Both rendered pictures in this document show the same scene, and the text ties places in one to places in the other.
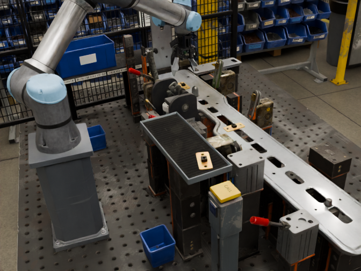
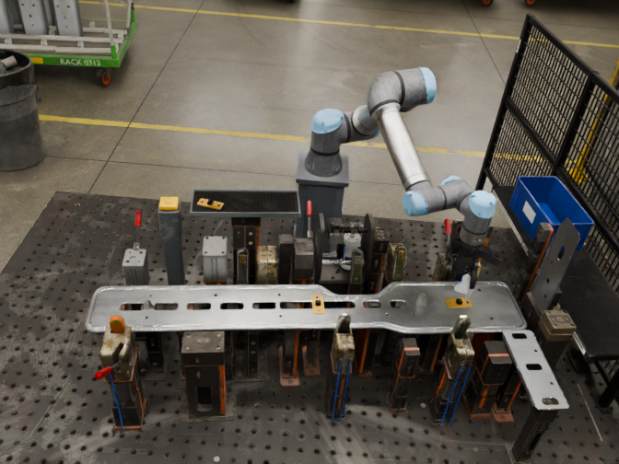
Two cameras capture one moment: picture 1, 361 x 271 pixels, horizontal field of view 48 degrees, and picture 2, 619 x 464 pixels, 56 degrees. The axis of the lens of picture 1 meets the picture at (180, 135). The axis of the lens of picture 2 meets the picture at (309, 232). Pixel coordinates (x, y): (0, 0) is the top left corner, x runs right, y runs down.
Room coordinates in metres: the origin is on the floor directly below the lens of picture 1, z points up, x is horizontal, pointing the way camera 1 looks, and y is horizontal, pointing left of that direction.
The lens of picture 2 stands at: (1.74, -1.51, 2.35)
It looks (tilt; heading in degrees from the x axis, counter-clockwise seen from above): 38 degrees down; 106
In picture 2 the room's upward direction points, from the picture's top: 5 degrees clockwise
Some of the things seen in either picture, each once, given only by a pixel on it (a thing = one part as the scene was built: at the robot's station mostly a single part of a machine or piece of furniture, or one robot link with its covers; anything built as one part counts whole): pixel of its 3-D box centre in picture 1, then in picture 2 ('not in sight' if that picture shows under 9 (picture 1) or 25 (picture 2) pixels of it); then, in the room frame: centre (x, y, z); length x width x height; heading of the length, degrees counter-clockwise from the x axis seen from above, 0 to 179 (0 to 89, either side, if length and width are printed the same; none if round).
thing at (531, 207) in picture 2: (83, 55); (548, 213); (2.09, 0.49, 1.10); 0.30 x 0.17 x 0.13; 116
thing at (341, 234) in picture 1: (238, 129); (311, 307); (1.40, -0.23, 1.00); 1.38 x 0.22 x 0.02; 24
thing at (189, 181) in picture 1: (181, 143); (246, 203); (1.07, 0.00, 1.16); 0.37 x 0.14 x 0.02; 24
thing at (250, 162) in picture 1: (243, 207); (216, 290); (1.05, -0.20, 0.90); 0.13 x 0.10 x 0.41; 114
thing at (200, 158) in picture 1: (203, 159); (210, 203); (0.96, -0.06, 1.17); 0.08 x 0.04 x 0.01; 4
